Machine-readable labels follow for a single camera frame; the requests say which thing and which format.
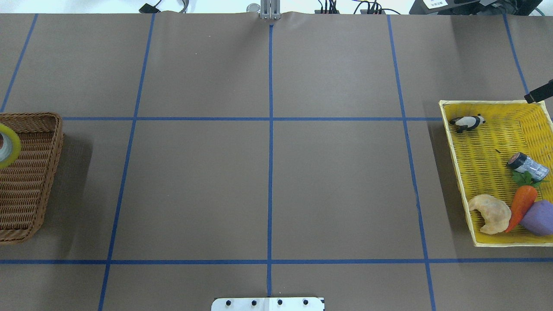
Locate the small black-capped bottle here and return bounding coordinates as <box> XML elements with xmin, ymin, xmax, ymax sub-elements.
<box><xmin>506</xmin><ymin>152</ymin><xmax>550</xmax><ymax>181</ymax></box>

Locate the aluminium frame post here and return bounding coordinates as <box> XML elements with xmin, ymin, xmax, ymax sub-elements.
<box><xmin>259</xmin><ymin>0</ymin><xmax>282</xmax><ymax>20</ymax></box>

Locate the black laptop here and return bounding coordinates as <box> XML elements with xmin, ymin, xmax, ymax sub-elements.
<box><xmin>409</xmin><ymin>0</ymin><xmax>546</xmax><ymax>16</ymax></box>

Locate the yellow plastic basket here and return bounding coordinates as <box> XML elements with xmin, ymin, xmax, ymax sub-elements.
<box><xmin>439</xmin><ymin>100</ymin><xmax>553</xmax><ymax>248</ymax></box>

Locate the panda figurine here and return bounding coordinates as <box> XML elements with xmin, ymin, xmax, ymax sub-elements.
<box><xmin>449</xmin><ymin>114</ymin><xmax>486</xmax><ymax>133</ymax></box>

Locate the toy carrot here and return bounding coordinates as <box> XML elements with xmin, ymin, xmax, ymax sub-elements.
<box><xmin>505</xmin><ymin>171</ymin><xmax>549</xmax><ymax>233</ymax></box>

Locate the purple toy block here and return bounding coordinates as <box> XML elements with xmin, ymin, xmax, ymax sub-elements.
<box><xmin>520</xmin><ymin>200</ymin><xmax>553</xmax><ymax>236</ymax></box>

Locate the toy croissant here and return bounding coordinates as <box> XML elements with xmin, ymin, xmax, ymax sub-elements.
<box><xmin>468</xmin><ymin>194</ymin><xmax>512</xmax><ymax>235</ymax></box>

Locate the yellow tape roll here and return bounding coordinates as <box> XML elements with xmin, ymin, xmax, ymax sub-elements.
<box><xmin>0</xmin><ymin>124</ymin><xmax>22</xmax><ymax>169</ymax></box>

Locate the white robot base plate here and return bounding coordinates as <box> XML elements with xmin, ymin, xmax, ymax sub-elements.
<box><xmin>211</xmin><ymin>297</ymin><xmax>326</xmax><ymax>311</ymax></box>

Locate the brown paper table mat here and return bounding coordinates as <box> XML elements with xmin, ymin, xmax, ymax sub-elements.
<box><xmin>1</xmin><ymin>12</ymin><xmax>552</xmax><ymax>311</ymax></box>

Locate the brown wicker basket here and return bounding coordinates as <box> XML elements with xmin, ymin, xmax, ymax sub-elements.
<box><xmin>0</xmin><ymin>112</ymin><xmax>64</xmax><ymax>245</ymax></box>

